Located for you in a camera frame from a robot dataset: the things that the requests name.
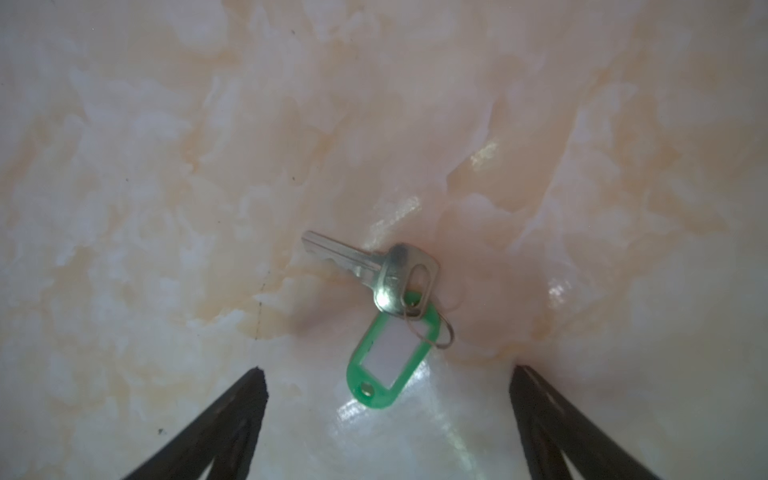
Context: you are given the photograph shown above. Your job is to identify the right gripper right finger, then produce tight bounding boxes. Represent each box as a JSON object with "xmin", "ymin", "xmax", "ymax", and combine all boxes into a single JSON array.
[{"xmin": 509, "ymin": 365, "xmax": 657, "ymax": 480}]

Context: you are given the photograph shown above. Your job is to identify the green tag with silver key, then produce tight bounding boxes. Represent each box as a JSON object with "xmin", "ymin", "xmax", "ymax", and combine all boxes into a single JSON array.
[{"xmin": 302, "ymin": 231, "xmax": 455, "ymax": 409}]

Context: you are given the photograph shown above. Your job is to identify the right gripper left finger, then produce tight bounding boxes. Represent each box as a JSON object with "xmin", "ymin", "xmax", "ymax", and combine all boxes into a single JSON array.
[{"xmin": 127, "ymin": 367, "xmax": 269, "ymax": 479}]

